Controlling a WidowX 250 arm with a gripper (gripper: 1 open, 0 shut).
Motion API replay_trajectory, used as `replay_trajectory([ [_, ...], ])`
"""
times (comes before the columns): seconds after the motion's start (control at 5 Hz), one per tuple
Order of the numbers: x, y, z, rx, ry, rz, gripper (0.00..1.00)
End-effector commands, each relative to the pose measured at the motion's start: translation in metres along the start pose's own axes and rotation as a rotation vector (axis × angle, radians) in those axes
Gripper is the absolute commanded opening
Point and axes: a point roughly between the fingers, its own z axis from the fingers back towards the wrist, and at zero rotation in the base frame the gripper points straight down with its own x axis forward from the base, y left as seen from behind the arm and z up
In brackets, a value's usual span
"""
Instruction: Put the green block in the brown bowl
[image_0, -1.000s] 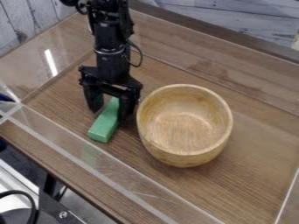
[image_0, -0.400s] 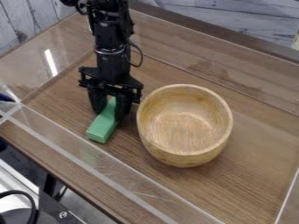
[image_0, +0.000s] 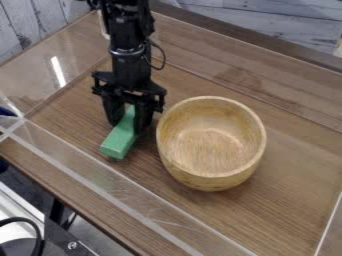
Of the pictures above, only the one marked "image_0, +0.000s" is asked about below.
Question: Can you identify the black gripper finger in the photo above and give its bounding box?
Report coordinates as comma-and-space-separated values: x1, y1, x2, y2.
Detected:
102, 95, 126, 126
134, 100, 155, 134

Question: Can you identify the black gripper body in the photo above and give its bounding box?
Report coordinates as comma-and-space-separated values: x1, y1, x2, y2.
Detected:
92, 48, 167, 112

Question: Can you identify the green rectangular block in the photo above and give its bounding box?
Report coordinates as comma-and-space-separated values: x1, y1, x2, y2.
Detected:
100, 106, 138, 160

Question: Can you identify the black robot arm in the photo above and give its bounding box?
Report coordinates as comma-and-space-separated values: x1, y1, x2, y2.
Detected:
87, 0, 167, 134

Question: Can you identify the brown wooden bowl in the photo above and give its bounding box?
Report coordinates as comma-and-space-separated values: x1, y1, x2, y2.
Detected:
157, 96, 267, 191

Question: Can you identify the blue object at left edge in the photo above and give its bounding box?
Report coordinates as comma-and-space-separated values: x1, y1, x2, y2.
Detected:
0, 106, 16, 117

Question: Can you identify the black table leg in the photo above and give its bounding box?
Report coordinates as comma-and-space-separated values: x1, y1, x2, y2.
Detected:
50, 199, 66, 224

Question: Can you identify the black metal base plate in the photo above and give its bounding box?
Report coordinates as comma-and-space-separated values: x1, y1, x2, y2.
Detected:
42, 218, 99, 256

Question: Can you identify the black cable loop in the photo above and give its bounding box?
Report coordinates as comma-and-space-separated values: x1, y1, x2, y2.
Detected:
0, 216, 46, 256

